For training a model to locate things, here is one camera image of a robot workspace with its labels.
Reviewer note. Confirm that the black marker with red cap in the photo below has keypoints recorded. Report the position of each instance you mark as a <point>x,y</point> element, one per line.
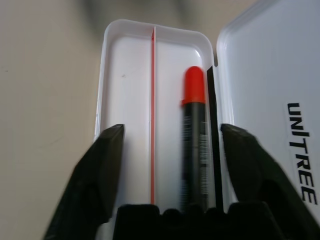
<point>193,82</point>

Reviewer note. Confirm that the white plastic pencil case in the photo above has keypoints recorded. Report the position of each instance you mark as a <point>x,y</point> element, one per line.
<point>130,75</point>

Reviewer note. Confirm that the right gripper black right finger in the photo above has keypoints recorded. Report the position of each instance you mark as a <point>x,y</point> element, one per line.
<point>257,175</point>

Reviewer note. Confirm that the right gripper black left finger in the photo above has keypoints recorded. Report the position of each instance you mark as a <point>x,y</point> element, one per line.
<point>85,190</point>

